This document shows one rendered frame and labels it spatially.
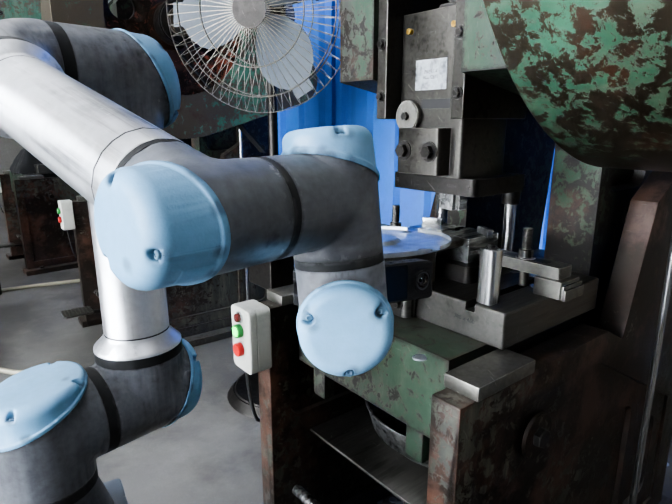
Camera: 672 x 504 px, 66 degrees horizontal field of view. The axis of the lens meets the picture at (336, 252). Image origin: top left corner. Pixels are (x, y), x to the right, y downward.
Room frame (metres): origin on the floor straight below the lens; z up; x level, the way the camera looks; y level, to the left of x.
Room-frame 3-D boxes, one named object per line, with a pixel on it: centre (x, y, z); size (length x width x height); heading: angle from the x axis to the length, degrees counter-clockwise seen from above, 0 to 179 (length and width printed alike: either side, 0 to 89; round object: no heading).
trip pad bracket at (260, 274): (1.11, 0.14, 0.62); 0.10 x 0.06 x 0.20; 39
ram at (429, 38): (0.98, -0.20, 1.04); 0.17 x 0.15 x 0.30; 129
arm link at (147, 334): (0.68, 0.28, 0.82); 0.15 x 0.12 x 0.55; 138
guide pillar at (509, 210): (0.98, -0.33, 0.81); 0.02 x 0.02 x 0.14
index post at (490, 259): (0.79, -0.24, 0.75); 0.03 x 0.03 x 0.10; 39
